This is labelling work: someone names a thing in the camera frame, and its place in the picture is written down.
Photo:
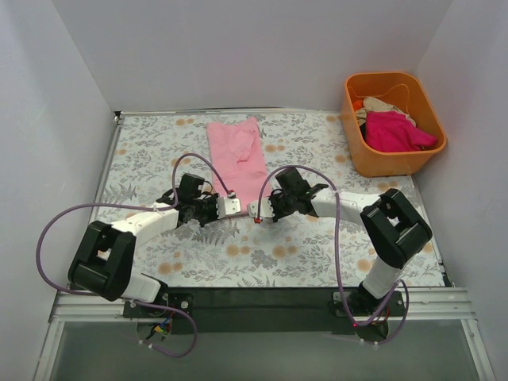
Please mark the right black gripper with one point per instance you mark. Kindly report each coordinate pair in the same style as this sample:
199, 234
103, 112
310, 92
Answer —
275, 205

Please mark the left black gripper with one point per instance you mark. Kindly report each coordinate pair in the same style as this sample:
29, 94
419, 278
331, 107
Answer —
214, 205

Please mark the light pink t shirt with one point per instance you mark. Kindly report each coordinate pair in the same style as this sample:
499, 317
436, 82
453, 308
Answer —
237, 154

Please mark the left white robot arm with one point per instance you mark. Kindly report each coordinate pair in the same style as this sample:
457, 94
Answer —
103, 264

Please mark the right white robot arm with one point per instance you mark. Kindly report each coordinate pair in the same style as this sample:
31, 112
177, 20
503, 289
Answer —
396, 229

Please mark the floral patterned table mat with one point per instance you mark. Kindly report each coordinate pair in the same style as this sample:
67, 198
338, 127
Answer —
298, 251

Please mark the magenta t shirt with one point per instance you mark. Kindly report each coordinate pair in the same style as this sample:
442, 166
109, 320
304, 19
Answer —
392, 132

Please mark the beige garment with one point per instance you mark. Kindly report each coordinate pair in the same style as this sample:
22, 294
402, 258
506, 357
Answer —
370, 104

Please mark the orange plastic bin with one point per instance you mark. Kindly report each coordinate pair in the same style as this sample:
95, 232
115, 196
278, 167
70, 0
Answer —
405, 92

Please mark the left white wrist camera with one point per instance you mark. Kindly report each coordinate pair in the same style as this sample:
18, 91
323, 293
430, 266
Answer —
228, 206

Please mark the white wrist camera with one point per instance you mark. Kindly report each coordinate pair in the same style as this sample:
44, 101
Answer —
228, 206
261, 210

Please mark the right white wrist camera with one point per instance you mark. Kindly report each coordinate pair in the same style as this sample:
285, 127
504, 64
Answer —
261, 210

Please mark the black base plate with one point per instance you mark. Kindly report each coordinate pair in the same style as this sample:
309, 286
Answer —
269, 310

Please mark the aluminium frame rail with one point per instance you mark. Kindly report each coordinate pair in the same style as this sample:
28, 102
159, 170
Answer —
265, 334

